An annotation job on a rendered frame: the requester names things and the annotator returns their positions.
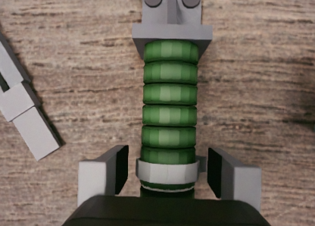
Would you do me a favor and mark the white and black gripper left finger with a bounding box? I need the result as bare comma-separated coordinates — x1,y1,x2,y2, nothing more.
77,145,129,208

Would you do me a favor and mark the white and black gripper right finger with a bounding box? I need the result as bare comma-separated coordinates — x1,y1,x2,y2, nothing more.
207,148,262,213

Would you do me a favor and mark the grey metal clamp band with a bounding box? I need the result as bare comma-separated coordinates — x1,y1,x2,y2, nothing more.
136,155,207,184

